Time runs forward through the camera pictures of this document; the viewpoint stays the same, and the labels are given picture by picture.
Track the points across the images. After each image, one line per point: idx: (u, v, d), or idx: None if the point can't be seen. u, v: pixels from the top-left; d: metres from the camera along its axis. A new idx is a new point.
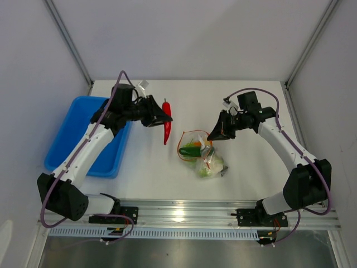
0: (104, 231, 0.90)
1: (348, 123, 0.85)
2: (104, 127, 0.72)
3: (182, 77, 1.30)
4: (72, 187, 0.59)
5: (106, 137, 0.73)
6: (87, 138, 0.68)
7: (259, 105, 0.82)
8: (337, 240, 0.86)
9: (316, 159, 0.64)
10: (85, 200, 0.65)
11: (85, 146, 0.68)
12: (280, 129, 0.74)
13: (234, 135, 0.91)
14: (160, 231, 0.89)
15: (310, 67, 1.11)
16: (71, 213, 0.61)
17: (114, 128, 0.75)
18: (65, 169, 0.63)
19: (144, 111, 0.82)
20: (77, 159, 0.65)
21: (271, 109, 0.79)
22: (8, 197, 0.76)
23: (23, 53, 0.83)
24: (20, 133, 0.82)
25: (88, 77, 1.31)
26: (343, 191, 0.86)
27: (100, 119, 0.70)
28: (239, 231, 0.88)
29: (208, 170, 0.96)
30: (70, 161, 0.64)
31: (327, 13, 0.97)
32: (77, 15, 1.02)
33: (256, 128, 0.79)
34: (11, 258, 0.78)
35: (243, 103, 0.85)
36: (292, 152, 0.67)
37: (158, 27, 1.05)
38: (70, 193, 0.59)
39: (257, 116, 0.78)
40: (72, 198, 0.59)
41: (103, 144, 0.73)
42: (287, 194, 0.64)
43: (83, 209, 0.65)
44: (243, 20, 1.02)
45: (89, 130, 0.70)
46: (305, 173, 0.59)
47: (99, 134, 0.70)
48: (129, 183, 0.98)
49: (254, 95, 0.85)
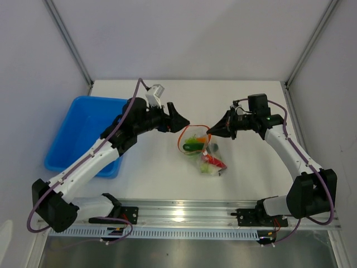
0: (104, 231, 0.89)
1: (348, 123, 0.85)
2: (110, 145, 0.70)
3: (182, 77, 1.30)
4: (61, 202, 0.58)
5: (111, 155, 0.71)
6: (90, 153, 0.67)
7: (269, 110, 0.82)
8: (337, 240, 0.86)
9: (322, 169, 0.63)
10: (73, 215, 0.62)
11: (86, 161, 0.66)
12: (286, 136, 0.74)
13: (235, 137, 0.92)
14: (160, 231, 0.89)
15: (310, 67, 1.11)
16: (55, 225, 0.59)
17: (121, 147, 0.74)
18: (61, 181, 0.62)
19: (158, 119, 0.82)
20: (74, 174, 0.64)
21: (279, 116, 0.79)
22: (7, 197, 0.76)
23: (23, 52, 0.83)
24: (20, 132, 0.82)
25: (88, 77, 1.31)
26: (343, 191, 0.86)
27: (109, 137, 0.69)
28: (239, 231, 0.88)
29: (210, 167, 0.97)
30: (68, 173, 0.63)
31: (328, 12, 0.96)
32: (77, 15, 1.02)
33: (263, 134, 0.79)
34: (11, 258, 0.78)
35: (252, 104, 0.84)
36: (298, 159, 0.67)
37: (159, 27, 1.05)
38: (57, 206, 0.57)
39: (265, 121, 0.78)
40: (59, 211, 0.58)
41: (106, 161, 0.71)
42: (291, 204, 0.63)
43: (69, 223, 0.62)
44: (243, 20, 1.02)
45: (95, 146, 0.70)
46: (310, 183, 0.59)
47: (104, 151, 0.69)
48: (130, 183, 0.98)
49: (265, 99, 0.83)
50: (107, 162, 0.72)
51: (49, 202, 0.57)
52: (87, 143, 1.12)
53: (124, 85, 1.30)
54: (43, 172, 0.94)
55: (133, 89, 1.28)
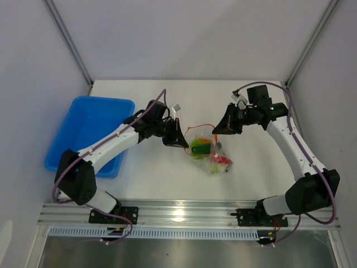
0: (104, 231, 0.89)
1: (348, 123, 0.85)
2: (134, 129, 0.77)
3: (182, 77, 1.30)
4: (91, 170, 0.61)
5: (133, 139, 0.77)
6: (116, 133, 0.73)
7: (270, 100, 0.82)
8: (337, 240, 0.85)
9: (325, 170, 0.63)
10: (93, 189, 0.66)
11: (112, 139, 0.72)
12: (290, 131, 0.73)
13: (240, 130, 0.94)
14: (160, 231, 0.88)
15: (310, 67, 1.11)
16: (80, 194, 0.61)
17: (140, 135, 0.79)
18: (90, 151, 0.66)
19: (169, 129, 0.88)
20: (102, 148, 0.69)
21: (283, 106, 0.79)
22: (7, 196, 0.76)
23: (23, 52, 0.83)
24: (20, 132, 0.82)
25: (88, 77, 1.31)
26: (343, 191, 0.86)
27: (133, 123, 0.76)
28: (239, 231, 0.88)
29: (218, 166, 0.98)
30: (96, 146, 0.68)
31: (327, 12, 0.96)
32: (77, 15, 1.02)
33: (265, 124, 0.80)
34: (11, 258, 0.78)
35: (253, 96, 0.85)
36: (301, 159, 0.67)
37: (159, 27, 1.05)
38: (87, 174, 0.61)
39: (268, 112, 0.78)
40: (88, 180, 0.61)
41: (127, 143, 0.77)
42: (290, 201, 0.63)
43: (88, 197, 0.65)
44: (243, 20, 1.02)
45: (119, 129, 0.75)
46: (312, 183, 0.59)
47: (127, 134, 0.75)
48: (130, 183, 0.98)
49: (265, 90, 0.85)
50: (128, 144, 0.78)
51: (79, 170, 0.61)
52: (87, 143, 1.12)
53: (125, 85, 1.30)
54: (43, 172, 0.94)
55: (133, 89, 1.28)
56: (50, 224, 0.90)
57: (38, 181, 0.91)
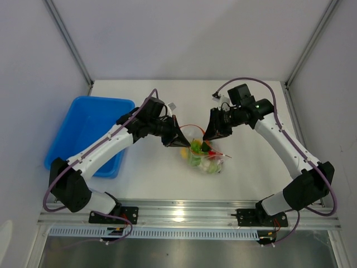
0: (104, 231, 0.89)
1: (349, 123, 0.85)
2: (127, 130, 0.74)
3: (181, 78, 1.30)
4: (80, 179, 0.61)
5: (128, 140, 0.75)
6: (108, 136, 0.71)
7: (252, 97, 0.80)
8: (337, 240, 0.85)
9: (320, 163, 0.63)
10: (87, 195, 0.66)
11: (104, 144, 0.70)
12: (280, 128, 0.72)
13: (230, 132, 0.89)
14: (160, 231, 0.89)
15: (310, 67, 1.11)
16: (72, 201, 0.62)
17: (135, 134, 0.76)
18: (80, 159, 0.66)
19: (165, 129, 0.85)
20: (92, 154, 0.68)
21: (267, 103, 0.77)
22: (7, 197, 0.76)
23: (23, 52, 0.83)
24: (21, 132, 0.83)
25: (88, 77, 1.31)
26: (343, 191, 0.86)
27: (126, 123, 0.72)
28: (239, 231, 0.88)
29: (215, 164, 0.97)
30: (86, 153, 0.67)
31: (327, 12, 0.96)
32: (77, 15, 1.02)
33: (252, 124, 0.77)
34: (11, 258, 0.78)
35: (235, 97, 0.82)
36: (295, 156, 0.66)
37: (159, 27, 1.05)
38: (77, 183, 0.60)
39: (254, 111, 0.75)
40: (78, 188, 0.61)
41: (122, 145, 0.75)
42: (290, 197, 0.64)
43: (83, 202, 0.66)
44: (243, 20, 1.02)
45: (112, 130, 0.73)
46: (310, 179, 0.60)
47: (120, 135, 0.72)
48: (130, 183, 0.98)
49: (246, 88, 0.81)
50: (124, 145, 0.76)
51: (68, 179, 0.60)
52: (87, 143, 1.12)
53: (124, 85, 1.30)
54: (43, 172, 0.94)
55: (133, 89, 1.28)
56: (50, 224, 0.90)
57: (38, 181, 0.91)
